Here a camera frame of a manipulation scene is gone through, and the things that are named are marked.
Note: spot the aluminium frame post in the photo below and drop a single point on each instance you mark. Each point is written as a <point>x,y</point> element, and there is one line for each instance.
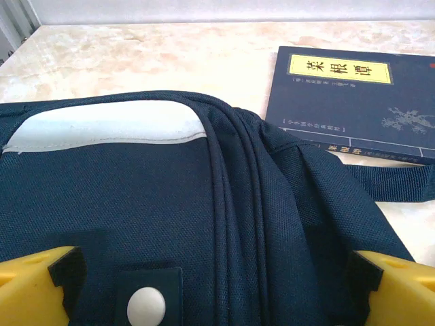
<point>15,23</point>

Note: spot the dark blue book yellow label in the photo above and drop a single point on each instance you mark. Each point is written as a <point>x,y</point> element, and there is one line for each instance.
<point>340,108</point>

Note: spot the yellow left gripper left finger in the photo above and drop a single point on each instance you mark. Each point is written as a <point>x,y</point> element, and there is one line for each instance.
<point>27,295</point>

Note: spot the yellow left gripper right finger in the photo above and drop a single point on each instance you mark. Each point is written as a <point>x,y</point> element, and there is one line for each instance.
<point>404,299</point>

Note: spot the navy blue student backpack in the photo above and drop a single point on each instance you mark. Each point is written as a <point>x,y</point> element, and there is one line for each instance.
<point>136,203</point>

